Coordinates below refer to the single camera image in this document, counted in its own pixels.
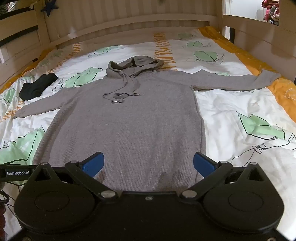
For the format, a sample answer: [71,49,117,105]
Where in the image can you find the black cloth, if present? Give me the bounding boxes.
[19,72,59,101]

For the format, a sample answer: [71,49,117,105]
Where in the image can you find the grey knit hoodie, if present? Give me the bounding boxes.
[13,55,282,193]

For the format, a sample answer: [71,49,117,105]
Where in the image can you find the pile of colourful clothes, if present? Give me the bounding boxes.
[261,0,282,24]

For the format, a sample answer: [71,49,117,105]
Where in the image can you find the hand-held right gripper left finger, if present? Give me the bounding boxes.
[30,152,119,200]

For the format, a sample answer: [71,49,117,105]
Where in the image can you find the black cable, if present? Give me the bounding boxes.
[0,181,23,223]

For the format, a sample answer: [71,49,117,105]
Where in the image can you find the dark blue star decoration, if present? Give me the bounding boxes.
[40,0,58,17]

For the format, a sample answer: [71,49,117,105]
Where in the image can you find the leaf print bed sheet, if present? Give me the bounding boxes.
[0,25,296,232]

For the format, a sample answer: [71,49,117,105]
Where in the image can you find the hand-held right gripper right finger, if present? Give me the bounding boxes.
[180,152,269,200]

